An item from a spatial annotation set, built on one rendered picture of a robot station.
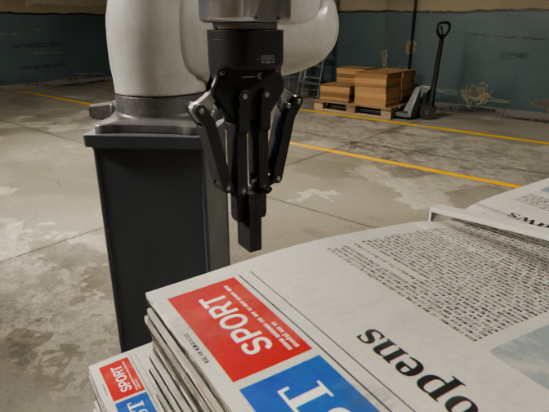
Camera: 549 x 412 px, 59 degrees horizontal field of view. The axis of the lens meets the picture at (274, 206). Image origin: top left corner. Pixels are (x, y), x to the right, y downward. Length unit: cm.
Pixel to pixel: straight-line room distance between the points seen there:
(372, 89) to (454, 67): 126
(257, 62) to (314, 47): 41
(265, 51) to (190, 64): 35
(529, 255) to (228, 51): 32
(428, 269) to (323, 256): 5
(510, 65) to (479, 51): 42
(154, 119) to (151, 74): 7
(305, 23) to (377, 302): 70
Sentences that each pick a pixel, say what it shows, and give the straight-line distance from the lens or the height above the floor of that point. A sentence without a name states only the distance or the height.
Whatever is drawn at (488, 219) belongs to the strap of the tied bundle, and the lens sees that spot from 29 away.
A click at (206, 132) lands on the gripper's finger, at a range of 48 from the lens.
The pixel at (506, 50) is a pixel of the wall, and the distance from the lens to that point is 701.
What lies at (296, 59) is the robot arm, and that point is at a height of 111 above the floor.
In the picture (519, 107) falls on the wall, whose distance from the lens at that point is 701.
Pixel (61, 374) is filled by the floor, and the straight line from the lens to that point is 196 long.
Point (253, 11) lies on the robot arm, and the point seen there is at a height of 118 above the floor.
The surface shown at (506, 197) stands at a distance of 35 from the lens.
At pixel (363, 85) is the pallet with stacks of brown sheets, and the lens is 659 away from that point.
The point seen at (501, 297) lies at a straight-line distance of 23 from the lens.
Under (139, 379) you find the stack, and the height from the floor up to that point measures 83.
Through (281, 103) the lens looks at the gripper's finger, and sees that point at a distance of 53.
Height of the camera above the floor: 117
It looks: 21 degrees down
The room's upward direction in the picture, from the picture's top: straight up
